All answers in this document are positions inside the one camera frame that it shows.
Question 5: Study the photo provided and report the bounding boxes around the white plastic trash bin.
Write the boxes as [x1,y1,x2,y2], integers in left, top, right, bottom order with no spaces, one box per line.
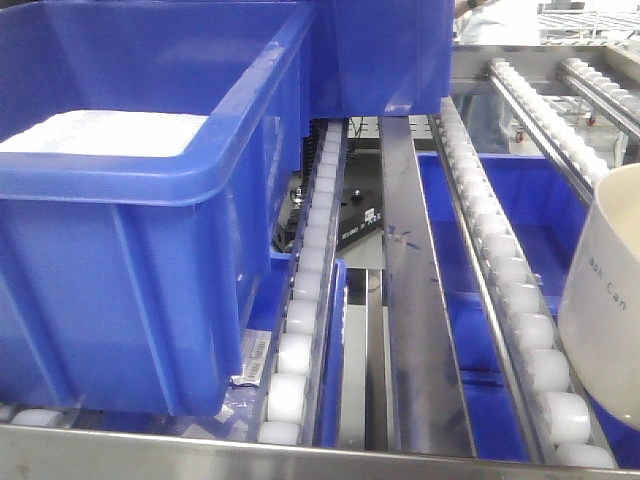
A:
[558,163,639,429]

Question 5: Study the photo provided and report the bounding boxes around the black robot base below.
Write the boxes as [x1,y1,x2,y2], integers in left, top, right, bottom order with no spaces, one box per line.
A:
[271,117,385,254]

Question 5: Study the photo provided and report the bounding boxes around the steel front shelf beam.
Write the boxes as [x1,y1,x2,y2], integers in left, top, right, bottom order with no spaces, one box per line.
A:
[1,425,639,479]

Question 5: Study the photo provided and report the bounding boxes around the left white roller track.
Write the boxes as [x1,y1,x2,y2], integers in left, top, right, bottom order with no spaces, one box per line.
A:
[256,119,347,447]

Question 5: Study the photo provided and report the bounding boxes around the white roller track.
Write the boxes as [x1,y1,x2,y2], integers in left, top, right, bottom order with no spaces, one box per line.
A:
[256,119,347,447]
[430,98,617,468]
[489,58,609,205]

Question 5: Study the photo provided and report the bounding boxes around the blue crate rear on rollers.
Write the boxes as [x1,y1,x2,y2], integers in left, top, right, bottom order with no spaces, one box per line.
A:
[309,0,454,118]

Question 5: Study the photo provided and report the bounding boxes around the large blue crate front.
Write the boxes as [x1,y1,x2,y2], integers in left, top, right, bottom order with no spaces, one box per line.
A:
[1,1,316,416]

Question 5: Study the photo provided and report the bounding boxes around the blue crate lower level right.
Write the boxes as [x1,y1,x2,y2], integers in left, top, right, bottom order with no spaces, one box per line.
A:
[419,153,639,470]

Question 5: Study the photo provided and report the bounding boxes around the white contents in crate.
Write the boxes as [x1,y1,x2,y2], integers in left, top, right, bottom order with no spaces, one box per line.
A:
[1,110,207,157]

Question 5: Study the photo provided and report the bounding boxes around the right white roller track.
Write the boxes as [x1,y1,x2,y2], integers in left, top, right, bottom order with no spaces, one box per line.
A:
[489,58,609,205]

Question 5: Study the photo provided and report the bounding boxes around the middle white roller track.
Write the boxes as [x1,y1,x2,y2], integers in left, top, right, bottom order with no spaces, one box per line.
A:
[430,98,617,468]

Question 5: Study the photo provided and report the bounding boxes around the far right roller track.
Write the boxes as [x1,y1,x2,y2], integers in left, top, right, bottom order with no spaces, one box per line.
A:
[558,57,639,143]

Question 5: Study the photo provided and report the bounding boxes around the steel divider rail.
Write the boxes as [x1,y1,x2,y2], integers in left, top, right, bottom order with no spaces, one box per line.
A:
[379,117,477,457]

